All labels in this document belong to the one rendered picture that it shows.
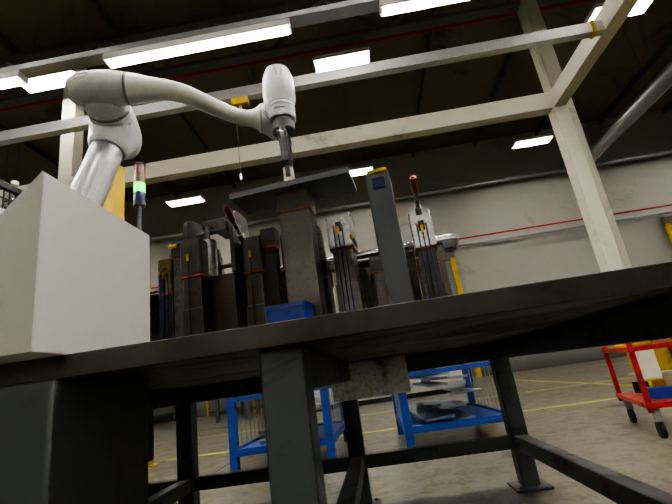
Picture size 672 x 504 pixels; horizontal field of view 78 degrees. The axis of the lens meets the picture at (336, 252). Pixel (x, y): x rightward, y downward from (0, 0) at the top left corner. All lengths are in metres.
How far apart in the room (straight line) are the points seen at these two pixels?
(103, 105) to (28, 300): 0.85
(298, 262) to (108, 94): 0.78
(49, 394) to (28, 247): 0.25
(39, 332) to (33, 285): 0.08
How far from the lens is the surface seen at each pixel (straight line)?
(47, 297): 0.87
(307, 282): 1.17
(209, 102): 1.54
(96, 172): 1.50
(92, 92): 1.54
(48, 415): 0.88
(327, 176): 1.22
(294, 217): 1.23
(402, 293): 1.12
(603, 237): 5.26
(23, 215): 0.91
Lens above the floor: 0.59
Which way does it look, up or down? 17 degrees up
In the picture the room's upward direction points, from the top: 8 degrees counter-clockwise
